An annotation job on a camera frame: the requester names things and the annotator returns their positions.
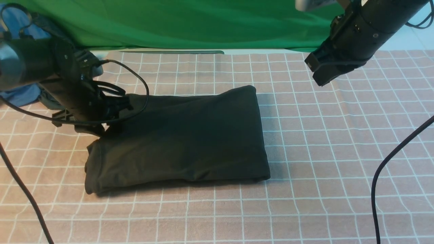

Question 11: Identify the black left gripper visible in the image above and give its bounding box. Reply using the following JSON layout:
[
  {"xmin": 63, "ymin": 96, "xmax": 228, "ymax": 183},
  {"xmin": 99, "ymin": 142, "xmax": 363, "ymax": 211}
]
[{"xmin": 38, "ymin": 78, "xmax": 133, "ymax": 137}]

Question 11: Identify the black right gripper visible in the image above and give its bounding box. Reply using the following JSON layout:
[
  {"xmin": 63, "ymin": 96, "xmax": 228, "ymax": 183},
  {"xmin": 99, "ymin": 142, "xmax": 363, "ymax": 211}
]
[{"xmin": 305, "ymin": 0, "xmax": 400, "ymax": 86}]

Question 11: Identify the gray long-sleeved shirt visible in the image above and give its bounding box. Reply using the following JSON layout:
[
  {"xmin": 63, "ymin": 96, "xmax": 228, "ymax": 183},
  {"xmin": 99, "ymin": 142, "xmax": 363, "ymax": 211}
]
[{"xmin": 85, "ymin": 85, "xmax": 270, "ymax": 195}]

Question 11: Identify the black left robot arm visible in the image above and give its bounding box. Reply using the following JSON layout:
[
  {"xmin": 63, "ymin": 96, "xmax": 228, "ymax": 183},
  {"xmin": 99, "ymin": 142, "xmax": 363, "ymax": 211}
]
[{"xmin": 1, "ymin": 38, "xmax": 133, "ymax": 136}]

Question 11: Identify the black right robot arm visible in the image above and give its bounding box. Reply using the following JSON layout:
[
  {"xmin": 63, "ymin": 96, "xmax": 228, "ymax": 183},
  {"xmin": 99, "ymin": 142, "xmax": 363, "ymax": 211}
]
[{"xmin": 305, "ymin": 0, "xmax": 428, "ymax": 86}]

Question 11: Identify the dark gray crumpled garment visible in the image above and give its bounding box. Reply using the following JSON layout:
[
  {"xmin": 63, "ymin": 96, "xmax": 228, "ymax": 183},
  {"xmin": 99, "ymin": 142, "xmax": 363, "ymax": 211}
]
[{"xmin": 31, "ymin": 12, "xmax": 75, "ymax": 110}]

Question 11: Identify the pink checkered tablecloth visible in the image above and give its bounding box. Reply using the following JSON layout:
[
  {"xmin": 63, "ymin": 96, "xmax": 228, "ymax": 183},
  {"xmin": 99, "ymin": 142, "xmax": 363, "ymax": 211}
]
[{"xmin": 1, "ymin": 50, "xmax": 434, "ymax": 244}]

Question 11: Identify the blue crumpled garment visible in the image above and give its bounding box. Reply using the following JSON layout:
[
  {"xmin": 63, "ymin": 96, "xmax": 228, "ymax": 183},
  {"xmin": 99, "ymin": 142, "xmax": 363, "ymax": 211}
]
[{"xmin": 1, "ymin": 7, "xmax": 51, "ymax": 107}]

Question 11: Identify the green backdrop cloth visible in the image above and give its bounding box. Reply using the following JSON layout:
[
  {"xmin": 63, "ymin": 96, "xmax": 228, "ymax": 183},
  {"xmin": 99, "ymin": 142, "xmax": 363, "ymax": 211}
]
[{"xmin": 17, "ymin": 0, "xmax": 343, "ymax": 51}]

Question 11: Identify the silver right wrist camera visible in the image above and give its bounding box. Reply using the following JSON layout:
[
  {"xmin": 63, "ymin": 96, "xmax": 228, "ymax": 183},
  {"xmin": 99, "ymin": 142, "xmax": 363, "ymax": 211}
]
[{"xmin": 295, "ymin": 0, "xmax": 337, "ymax": 12}]

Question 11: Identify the black left camera cable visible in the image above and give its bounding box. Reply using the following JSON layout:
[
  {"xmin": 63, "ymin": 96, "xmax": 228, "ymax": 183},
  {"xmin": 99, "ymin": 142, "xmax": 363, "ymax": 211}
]
[{"xmin": 0, "ymin": 3, "xmax": 150, "ymax": 244}]

